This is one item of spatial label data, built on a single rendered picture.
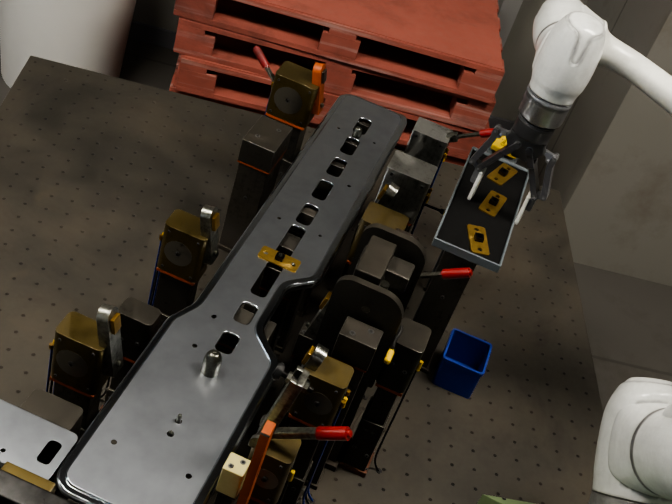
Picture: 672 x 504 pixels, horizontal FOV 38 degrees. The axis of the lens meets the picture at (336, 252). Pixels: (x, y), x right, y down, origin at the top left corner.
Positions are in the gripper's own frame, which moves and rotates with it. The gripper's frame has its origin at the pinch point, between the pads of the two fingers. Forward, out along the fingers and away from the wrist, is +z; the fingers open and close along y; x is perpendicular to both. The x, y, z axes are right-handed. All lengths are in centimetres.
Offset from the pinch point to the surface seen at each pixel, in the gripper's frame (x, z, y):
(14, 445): 92, 22, 44
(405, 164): -7.8, 7.4, 21.7
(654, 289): -178, 112, -63
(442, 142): -31.2, 11.8, 19.5
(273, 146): -3, 16, 50
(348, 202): -1.1, 18.7, 29.0
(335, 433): 71, 7, 2
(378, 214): 8.6, 10.9, 20.1
